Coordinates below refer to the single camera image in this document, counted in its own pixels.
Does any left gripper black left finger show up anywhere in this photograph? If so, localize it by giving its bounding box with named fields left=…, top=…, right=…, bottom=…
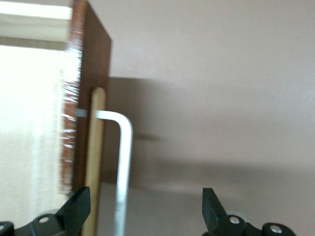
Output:
left=0, top=186, right=91, bottom=236

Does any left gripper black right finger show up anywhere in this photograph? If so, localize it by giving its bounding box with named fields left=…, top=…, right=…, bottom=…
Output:
left=202, top=188, right=296, bottom=236

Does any white metal drawer handle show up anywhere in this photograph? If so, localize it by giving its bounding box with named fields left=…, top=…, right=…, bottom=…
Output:
left=95, top=110, right=133, bottom=236

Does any light wood drawer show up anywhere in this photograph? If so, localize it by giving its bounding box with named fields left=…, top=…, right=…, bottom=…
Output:
left=0, top=0, right=113, bottom=236

